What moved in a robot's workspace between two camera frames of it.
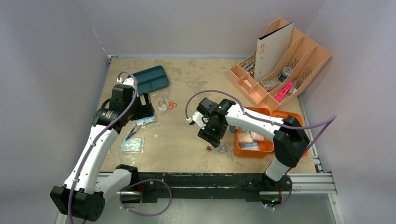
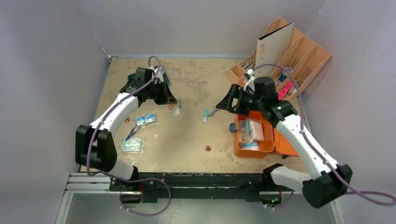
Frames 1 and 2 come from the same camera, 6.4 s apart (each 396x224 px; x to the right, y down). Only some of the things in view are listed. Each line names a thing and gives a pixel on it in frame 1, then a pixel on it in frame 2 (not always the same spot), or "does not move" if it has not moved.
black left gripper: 145,110 → 167,97
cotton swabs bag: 162,106 → 177,108
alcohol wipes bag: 143,121 does not move
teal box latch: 232,129 does not move
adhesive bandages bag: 133,144 does not move
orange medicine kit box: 267,148 does not move
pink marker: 284,91 does not move
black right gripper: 211,136 → 236,98
